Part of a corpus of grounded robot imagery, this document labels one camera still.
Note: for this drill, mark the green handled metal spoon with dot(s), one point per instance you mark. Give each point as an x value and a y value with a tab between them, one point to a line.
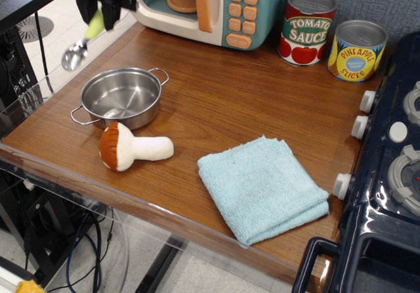
75	54

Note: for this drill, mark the teal toy microwave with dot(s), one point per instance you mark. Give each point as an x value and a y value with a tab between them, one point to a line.
237	24

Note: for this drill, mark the dark blue toy stove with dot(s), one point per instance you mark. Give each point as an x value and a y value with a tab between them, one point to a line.
378	245

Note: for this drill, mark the plush brown white mushroom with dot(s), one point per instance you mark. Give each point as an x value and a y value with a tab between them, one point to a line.
119	148

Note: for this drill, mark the pineapple slices can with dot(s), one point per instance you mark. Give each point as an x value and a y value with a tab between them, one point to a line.
357	50

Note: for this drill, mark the tomato sauce can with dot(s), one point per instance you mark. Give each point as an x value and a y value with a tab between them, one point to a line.
306	26

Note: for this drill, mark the small steel pot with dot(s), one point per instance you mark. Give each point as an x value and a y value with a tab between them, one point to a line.
130	96

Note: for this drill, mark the clear acrylic table guard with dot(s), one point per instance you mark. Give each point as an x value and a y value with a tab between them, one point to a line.
43	148

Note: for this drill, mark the orange fuzzy object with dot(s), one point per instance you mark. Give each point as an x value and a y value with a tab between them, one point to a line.
28	287

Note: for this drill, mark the light blue folded cloth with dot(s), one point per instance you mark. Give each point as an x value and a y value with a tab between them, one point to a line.
261	189

